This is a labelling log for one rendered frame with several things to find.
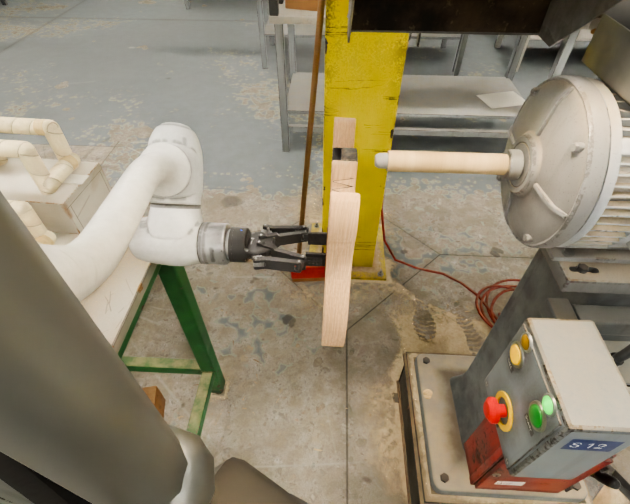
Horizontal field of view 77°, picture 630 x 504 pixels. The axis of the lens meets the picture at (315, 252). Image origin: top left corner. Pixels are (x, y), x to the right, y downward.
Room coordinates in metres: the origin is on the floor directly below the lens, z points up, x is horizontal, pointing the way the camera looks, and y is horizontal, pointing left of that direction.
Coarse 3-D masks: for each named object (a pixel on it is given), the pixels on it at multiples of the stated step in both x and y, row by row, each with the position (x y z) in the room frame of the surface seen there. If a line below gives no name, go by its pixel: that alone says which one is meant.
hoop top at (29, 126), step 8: (0, 120) 0.73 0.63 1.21; (8, 120) 0.73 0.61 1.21; (16, 120) 0.73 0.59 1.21; (24, 120) 0.73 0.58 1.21; (32, 120) 0.73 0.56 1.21; (40, 120) 0.73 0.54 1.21; (48, 120) 0.73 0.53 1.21; (0, 128) 0.73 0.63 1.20; (8, 128) 0.72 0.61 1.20; (16, 128) 0.72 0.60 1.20; (24, 128) 0.72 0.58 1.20; (32, 128) 0.72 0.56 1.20; (40, 128) 0.72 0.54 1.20; (48, 128) 0.72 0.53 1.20; (56, 128) 0.73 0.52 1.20
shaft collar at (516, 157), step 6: (510, 150) 0.52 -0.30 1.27; (516, 150) 0.52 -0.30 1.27; (510, 156) 0.51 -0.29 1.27; (516, 156) 0.51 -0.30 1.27; (522, 156) 0.51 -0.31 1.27; (510, 162) 0.50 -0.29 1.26; (516, 162) 0.50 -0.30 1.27; (522, 162) 0.50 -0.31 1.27; (510, 168) 0.50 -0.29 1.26; (516, 168) 0.50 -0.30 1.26; (522, 168) 0.50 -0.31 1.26; (504, 174) 0.51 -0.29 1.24; (510, 174) 0.50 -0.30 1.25; (516, 174) 0.50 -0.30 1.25
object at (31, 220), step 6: (30, 210) 0.57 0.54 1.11; (24, 216) 0.56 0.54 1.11; (30, 216) 0.56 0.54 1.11; (36, 216) 0.57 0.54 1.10; (24, 222) 0.56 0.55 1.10; (30, 222) 0.56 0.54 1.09; (36, 222) 0.57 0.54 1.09; (30, 228) 0.56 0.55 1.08; (36, 228) 0.56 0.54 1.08; (42, 228) 0.57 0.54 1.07; (36, 234) 0.56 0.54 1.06; (42, 234) 0.56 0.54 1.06
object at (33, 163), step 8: (32, 152) 0.64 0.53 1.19; (24, 160) 0.63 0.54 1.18; (32, 160) 0.64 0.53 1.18; (40, 160) 0.65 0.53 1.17; (32, 168) 0.63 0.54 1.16; (40, 168) 0.64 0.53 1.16; (32, 176) 0.63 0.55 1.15; (40, 176) 0.64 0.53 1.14; (48, 176) 0.65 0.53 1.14; (40, 184) 0.63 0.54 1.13; (48, 192) 0.63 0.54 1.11
